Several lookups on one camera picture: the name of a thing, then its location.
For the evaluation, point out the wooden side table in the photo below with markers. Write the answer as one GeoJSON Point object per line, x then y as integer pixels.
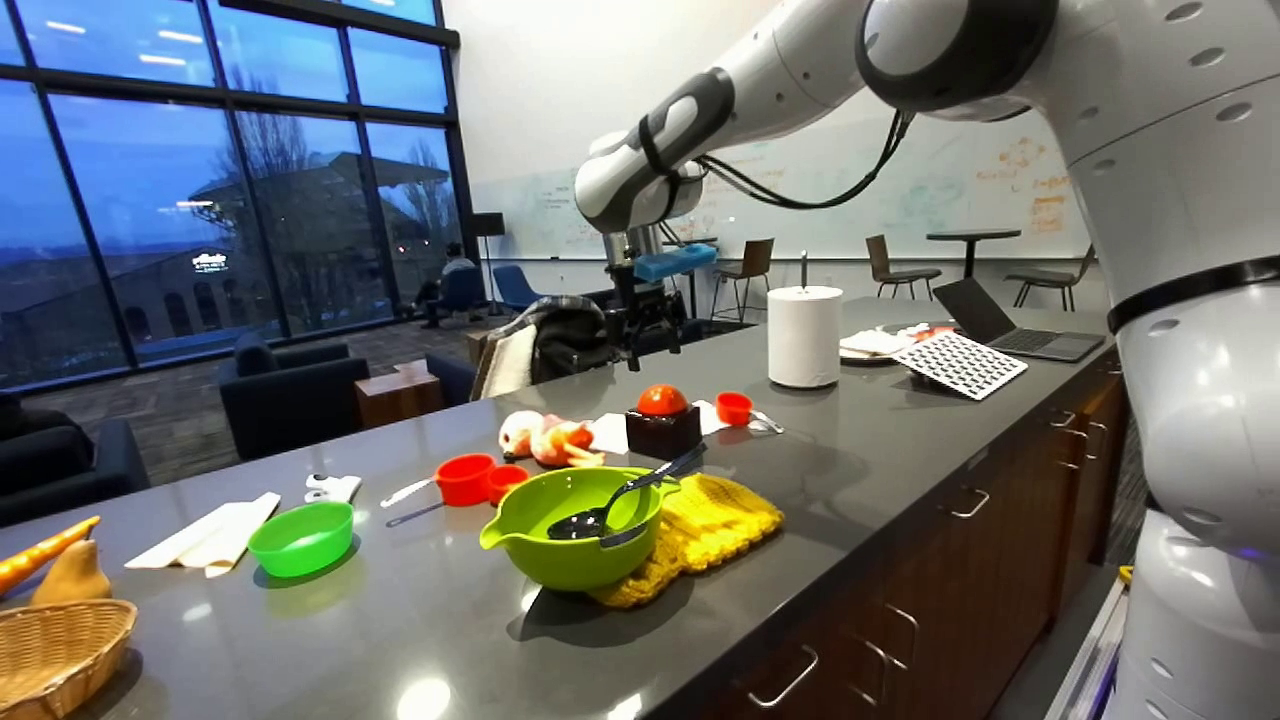
{"type": "Point", "coordinates": [398, 395]}

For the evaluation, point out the large green mixing bowl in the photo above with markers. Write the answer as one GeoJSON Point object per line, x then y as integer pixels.
{"type": "Point", "coordinates": [567, 544]}

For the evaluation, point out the wooden scoop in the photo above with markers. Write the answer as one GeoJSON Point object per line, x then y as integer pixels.
{"type": "Point", "coordinates": [72, 578]}

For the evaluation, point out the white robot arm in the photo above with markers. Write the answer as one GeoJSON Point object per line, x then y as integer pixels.
{"type": "Point", "coordinates": [1174, 201]}

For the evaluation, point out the white cylinder speaker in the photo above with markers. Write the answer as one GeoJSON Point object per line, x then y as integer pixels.
{"type": "Point", "coordinates": [807, 342]}

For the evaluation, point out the small green bowl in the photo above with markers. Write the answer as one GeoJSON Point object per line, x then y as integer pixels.
{"type": "Point", "coordinates": [303, 543]}

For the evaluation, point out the white plate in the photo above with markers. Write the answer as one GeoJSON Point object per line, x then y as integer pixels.
{"type": "Point", "coordinates": [869, 347]}

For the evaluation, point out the grey laptop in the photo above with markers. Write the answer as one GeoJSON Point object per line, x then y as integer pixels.
{"type": "Point", "coordinates": [1026, 337]}

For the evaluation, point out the white folded napkins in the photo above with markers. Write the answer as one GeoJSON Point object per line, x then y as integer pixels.
{"type": "Point", "coordinates": [205, 532]}

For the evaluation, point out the black plastic spoon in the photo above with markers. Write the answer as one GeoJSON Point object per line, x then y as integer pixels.
{"type": "Point", "coordinates": [622, 504]}

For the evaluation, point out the orange button on black box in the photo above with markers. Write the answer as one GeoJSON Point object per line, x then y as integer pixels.
{"type": "Point", "coordinates": [663, 421]}

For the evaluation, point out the black backpack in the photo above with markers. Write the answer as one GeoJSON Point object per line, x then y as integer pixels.
{"type": "Point", "coordinates": [574, 342]}

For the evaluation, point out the brown chair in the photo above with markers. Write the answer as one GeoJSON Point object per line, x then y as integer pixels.
{"type": "Point", "coordinates": [749, 275]}
{"type": "Point", "coordinates": [1062, 281]}
{"type": "Point", "coordinates": [897, 264]}

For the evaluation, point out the small red measuring cup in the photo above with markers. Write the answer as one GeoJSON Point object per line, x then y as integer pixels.
{"type": "Point", "coordinates": [511, 482]}

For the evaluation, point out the seated person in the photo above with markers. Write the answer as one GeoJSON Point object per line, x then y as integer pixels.
{"type": "Point", "coordinates": [453, 281]}

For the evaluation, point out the dark sofa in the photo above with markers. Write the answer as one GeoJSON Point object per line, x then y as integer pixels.
{"type": "Point", "coordinates": [53, 464]}

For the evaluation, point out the blue chair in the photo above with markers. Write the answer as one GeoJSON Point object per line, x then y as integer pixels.
{"type": "Point", "coordinates": [515, 287]}

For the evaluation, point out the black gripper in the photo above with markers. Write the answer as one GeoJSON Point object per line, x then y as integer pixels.
{"type": "Point", "coordinates": [637, 287]}

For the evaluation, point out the round dark table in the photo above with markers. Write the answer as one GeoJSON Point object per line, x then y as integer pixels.
{"type": "Point", "coordinates": [974, 243]}

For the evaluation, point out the yellow knitted cloth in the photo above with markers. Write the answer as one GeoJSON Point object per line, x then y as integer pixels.
{"type": "Point", "coordinates": [722, 525]}

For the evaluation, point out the leaning framed board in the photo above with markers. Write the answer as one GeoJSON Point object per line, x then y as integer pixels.
{"type": "Point", "coordinates": [507, 362]}

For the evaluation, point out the dark wood counter cabinet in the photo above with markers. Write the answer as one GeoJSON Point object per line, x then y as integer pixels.
{"type": "Point", "coordinates": [933, 573]}

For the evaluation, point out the wicker basket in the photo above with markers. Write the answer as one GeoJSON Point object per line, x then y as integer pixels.
{"type": "Point", "coordinates": [53, 652]}

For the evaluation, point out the small white packet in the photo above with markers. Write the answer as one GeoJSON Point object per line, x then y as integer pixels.
{"type": "Point", "coordinates": [332, 489]}

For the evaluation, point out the orange white plush toy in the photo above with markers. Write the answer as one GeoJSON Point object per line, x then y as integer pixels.
{"type": "Point", "coordinates": [547, 436]}

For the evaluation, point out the dark armchair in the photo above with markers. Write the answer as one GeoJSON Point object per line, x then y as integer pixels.
{"type": "Point", "coordinates": [287, 400]}

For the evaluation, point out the white keyboard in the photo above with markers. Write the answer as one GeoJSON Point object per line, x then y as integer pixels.
{"type": "Point", "coordinates": [960, 366]}

